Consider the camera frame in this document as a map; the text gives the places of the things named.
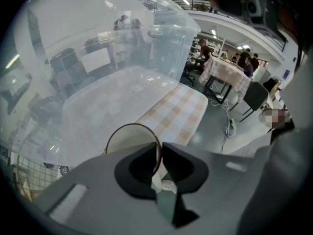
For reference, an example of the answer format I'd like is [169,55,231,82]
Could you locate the white power strip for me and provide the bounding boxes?
[224,117,237,137]

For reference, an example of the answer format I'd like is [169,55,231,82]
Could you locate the gold wire chair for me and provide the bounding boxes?
[9,153,64,200]

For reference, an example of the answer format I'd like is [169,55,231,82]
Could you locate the long white cable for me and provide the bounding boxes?
[211,99,237,154]

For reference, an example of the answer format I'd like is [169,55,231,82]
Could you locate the black balcony railing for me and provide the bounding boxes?
[172,0,287,52]

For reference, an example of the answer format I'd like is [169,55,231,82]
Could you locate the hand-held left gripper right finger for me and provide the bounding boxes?
[161,142,255,235]

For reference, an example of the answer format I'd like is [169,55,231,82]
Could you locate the clear plastic storage bin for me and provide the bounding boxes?
[11,0,202,168]

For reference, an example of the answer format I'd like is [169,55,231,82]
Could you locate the floral seat cushion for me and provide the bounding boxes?
[57,165,71,177]

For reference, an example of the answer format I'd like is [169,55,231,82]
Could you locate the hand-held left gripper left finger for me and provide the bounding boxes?
[33,142,176,235]

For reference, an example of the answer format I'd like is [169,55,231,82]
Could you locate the black side chair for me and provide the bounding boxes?
[239,81,269,122]

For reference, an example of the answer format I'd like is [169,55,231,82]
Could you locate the black office chair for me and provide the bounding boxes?
[182,70,196,87]

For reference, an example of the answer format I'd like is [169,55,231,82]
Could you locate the black head camera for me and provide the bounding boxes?
[246,0,267,18]

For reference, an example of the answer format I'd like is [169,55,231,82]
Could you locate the table with pink checkered cloth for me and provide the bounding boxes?
[61,66,209,167]
[198,56,251,105]

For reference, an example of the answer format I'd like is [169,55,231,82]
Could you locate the white shelving unit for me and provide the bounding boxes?
[193,33,225,58]

